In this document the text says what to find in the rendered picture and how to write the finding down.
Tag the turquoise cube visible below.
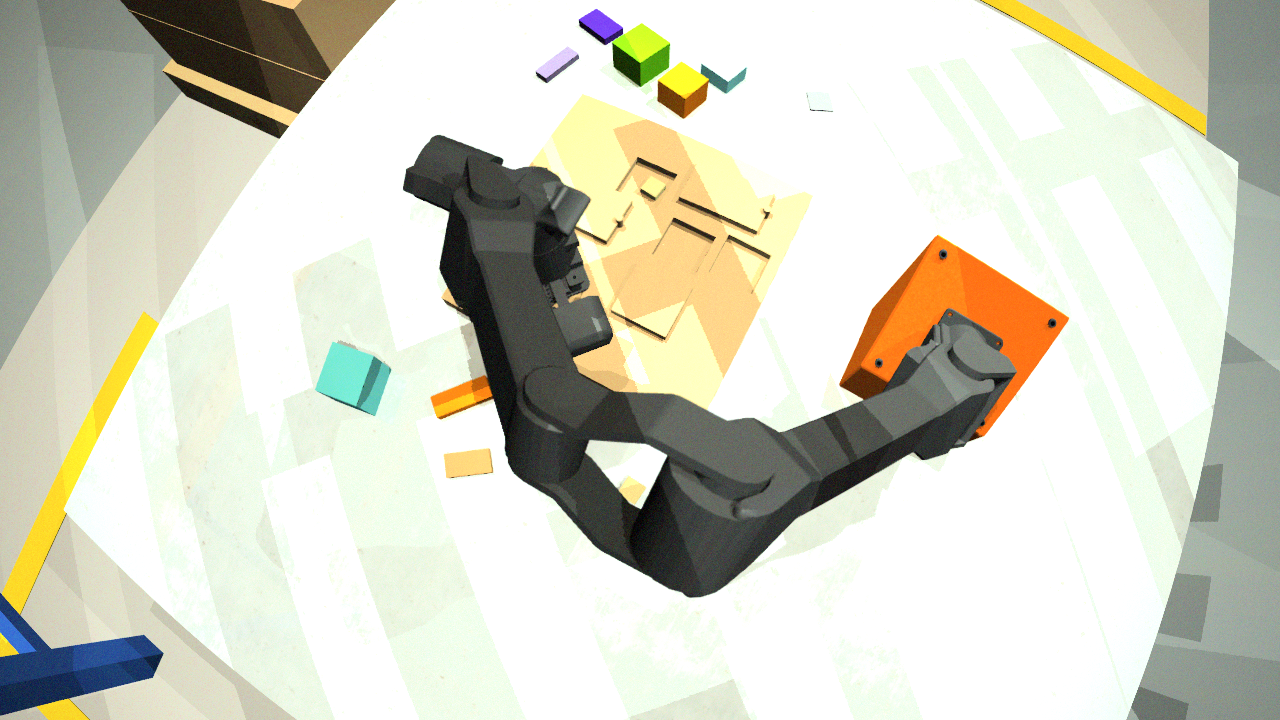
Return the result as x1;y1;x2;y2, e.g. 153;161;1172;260
315;342;392;416

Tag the light teal cube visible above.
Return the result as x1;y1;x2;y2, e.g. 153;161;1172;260
700;49;748;94

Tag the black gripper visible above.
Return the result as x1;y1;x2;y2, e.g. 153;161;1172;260
532;228;613;357

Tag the green cube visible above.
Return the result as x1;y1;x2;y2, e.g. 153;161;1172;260
612;23;669;87

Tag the pale yellow square board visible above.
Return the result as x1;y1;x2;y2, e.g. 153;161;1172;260
530;94;813;409

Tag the purple flat block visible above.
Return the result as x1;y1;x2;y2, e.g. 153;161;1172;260
579;9;623;45

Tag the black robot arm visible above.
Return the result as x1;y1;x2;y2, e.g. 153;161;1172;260
403;135;1018;598

